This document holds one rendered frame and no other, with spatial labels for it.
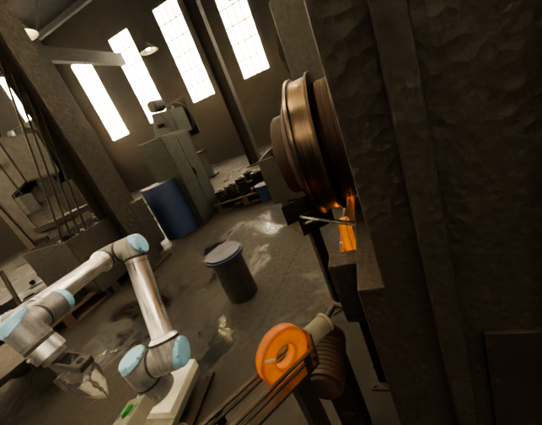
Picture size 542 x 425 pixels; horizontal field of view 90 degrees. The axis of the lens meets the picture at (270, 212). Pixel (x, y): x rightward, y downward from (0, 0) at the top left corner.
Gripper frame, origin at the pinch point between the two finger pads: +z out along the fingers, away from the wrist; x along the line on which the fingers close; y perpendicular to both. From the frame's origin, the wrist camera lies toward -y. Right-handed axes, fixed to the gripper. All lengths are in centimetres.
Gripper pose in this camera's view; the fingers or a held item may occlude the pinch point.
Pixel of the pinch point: (104, 393)
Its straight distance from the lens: 116.1
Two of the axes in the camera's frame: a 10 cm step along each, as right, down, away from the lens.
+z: 6.4, 7.4, 1.9
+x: -2.5, 4.3, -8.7
